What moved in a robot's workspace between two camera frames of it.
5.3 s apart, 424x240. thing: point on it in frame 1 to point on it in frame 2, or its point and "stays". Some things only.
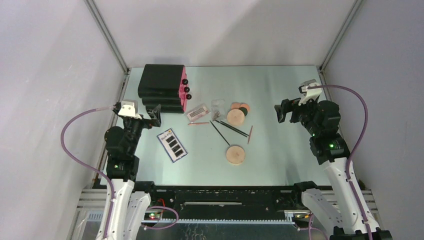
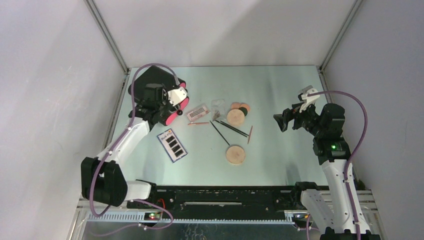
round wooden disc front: [235, 155] stays
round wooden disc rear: [235, 117] stays
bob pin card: [174, 147] stays
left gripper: [154, 115] to [170, 109]
